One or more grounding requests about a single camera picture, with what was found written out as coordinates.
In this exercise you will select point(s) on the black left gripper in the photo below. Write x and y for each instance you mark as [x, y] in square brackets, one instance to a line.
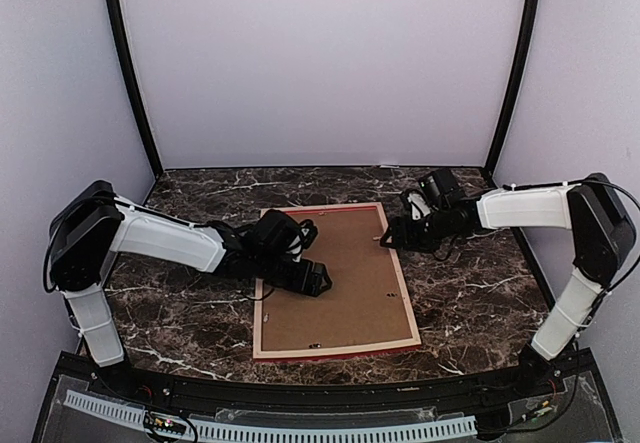
[300, 283]

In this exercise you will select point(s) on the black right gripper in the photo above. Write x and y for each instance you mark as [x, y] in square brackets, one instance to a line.
[403, 235]

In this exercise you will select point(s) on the brown cardboard backing board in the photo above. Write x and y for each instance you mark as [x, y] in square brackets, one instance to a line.
[345, 288]

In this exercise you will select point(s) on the red wooden picture frame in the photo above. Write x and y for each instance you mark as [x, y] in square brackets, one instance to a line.
[260, 333]

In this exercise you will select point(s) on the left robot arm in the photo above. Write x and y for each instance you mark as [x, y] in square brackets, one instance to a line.
[98, 225]

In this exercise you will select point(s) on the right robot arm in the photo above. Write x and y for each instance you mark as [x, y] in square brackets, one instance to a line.
[591, 211]

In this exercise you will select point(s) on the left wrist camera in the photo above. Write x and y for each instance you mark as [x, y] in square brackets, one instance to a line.
[277, 235]

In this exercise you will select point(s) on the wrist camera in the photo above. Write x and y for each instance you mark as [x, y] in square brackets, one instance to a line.
[277, 235]
[438, 190]

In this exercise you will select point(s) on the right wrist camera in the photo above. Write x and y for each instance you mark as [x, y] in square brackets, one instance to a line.
[438, 190]

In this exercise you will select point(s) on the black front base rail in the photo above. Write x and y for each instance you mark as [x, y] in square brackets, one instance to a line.
[479, 392]

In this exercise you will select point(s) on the white slotted cable duct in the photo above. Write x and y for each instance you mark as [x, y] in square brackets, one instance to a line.
[260, 426]

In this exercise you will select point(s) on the black right enclosure post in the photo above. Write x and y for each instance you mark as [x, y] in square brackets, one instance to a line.
[514, 81]

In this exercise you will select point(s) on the black enclosure post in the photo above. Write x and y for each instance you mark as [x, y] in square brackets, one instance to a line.
[128, 72]
[514, 81]

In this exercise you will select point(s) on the black left enclosure post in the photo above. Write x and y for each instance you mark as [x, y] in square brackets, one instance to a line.
[128, 72]

